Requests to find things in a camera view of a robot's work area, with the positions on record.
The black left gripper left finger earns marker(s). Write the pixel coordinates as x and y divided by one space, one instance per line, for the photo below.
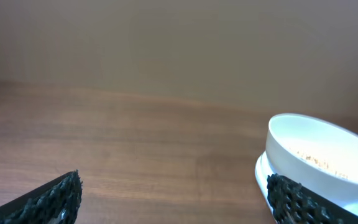
57 201

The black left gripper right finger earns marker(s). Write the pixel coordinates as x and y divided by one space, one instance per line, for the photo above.
291 202

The white digital kitchen scale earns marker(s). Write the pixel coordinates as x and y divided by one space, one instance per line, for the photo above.
263 170

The soybeans in white bowl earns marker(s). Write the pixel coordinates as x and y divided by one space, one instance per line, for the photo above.
322 162

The white round bowl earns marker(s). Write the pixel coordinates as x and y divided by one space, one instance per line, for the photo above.
288 132

